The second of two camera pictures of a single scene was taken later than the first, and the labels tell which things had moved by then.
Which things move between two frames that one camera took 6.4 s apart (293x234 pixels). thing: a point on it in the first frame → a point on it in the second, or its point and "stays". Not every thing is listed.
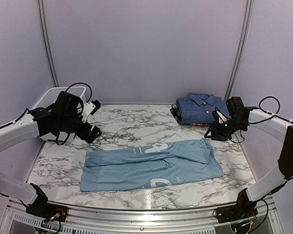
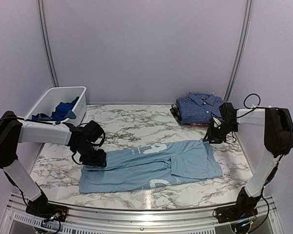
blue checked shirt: [198, 108] stays
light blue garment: [148, 165] stays
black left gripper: [91, 137] → [99, 161]
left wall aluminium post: [47, 45] stays
